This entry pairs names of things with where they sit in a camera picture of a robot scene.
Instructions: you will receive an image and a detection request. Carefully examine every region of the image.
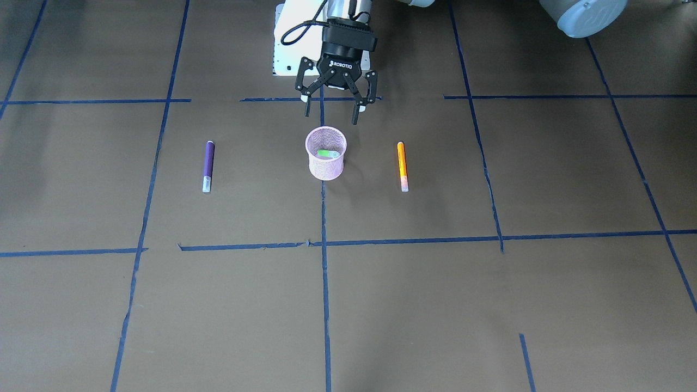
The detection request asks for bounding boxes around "purple highlighter pen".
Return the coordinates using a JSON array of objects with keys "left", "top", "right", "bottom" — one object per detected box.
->
[{"left": 201, "top": 140, "right": 216, "bottom": 193}]

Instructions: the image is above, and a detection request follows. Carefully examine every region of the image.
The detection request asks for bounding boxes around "pink mesh pen holder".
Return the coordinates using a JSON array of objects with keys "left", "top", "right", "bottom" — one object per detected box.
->
[{"left": 304, "top": 126, "right": 347, "bottom": 181}]

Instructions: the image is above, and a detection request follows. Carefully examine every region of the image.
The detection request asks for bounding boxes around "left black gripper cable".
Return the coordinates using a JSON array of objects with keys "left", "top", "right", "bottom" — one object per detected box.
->
[{"left": 280, "top": 0, "right": 360, "bottom": 46}]

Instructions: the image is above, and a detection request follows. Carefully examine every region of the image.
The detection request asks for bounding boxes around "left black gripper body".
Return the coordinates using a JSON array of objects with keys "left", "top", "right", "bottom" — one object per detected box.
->
[{"left": 315, "top": 18, "right": 378, "bottom": 92}]

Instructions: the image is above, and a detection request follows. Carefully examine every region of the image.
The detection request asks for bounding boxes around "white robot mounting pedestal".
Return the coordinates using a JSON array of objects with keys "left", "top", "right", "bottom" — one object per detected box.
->
[{"left": 272, "top": 1, "right": 372, "bottom": 77}]

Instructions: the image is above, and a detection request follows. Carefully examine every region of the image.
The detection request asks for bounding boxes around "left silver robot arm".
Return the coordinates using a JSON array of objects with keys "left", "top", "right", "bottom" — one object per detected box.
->
[{"left": 274, "top": 1, "right": 629, "bottom": 125}]

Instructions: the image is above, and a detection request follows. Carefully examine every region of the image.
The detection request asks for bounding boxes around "green highlighter pen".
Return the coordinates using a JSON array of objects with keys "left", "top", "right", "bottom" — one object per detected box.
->
[{"left": 316, "top": 149, "right": 341, "bottom": 159}]

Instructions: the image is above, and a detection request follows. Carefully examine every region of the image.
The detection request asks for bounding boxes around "orange highlighter pen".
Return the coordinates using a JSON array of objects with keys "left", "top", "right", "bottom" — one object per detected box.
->
[{"left": 396, "top": 141, "right": 409, "bottom": 193}]

